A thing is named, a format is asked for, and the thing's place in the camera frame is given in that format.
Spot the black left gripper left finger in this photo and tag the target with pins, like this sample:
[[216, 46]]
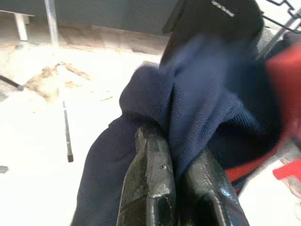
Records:
[[150, 179]]

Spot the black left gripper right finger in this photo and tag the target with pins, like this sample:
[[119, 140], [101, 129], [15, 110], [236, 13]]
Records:
[[207, 195]]

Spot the red plastic hanger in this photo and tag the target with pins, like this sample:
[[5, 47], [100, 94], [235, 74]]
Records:
[[249, 171]]

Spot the dark navy shirt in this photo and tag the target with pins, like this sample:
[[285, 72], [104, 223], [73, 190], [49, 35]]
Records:
[[200, 106]]

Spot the black shirt with red collar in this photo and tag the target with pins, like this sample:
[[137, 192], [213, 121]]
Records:
[[211, 23]]

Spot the black television console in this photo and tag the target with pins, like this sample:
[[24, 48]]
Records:
[[105, 14]]

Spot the silver metal clothes rack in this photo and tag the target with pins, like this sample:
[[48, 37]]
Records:
[[52, 23]]

